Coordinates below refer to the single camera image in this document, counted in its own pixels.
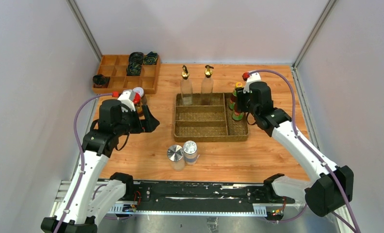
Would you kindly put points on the black coiled item top-middle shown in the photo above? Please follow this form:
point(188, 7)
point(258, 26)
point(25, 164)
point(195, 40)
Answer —
point(136, 58)

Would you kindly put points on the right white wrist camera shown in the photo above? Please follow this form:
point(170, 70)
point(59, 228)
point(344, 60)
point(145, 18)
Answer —
point(250, 78)

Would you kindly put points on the yellow-cap sauce bottle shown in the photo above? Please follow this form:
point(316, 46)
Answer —
point(233, 96)
point(237, 116)

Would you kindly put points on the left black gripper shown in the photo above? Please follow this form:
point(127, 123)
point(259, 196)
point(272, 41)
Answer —
point(147, 125)

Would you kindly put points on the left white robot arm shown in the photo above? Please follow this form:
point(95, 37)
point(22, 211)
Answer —
point(80, 212)

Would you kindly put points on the woven wicker divided tray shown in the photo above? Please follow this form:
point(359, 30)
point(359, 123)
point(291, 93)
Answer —
point(207, 123)

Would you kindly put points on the brownish glass oil bottle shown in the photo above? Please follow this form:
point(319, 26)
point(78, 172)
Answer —
point(207, 86)

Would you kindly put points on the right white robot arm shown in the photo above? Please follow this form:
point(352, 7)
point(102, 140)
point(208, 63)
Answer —
point(330, 186)

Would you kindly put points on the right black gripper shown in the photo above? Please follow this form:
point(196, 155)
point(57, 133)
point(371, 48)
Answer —
point(241, 97)

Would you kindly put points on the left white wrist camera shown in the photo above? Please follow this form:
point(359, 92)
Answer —
point(127, 98)

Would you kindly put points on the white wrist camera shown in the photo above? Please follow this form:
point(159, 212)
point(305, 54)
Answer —
point(127, 98)
point(250, 78)

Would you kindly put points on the silver-lid spice jar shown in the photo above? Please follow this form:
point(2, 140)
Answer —
point(190, 152)
point(175, 154)

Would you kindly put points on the wooden compartment tray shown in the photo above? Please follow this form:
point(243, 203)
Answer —
point(115, 69)

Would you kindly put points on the green coiled item top-right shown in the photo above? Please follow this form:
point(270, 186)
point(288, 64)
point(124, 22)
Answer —
point(151, 58)

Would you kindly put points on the left silver-lid spice jar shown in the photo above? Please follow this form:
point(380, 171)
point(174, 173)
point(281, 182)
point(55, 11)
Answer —
point(175, 154)

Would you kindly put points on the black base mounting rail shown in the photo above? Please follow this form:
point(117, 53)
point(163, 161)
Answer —
point(200, 197)

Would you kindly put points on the white-lid sauce jar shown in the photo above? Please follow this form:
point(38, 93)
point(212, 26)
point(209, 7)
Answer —
point(141, 92)

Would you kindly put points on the right silver-lid spice jar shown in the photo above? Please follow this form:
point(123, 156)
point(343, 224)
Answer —
point(190, 152)

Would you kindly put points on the dark coiled item middle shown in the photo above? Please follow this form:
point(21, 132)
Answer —
point(134, 69)

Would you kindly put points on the red-lid sauce jar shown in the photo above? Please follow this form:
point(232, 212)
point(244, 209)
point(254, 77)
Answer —
point(138, 104)

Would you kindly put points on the black coiled item outside tray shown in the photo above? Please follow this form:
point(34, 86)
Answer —
point(100, 81)

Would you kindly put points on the clear oil bottle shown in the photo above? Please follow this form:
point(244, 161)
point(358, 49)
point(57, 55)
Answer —
point(186, 87)

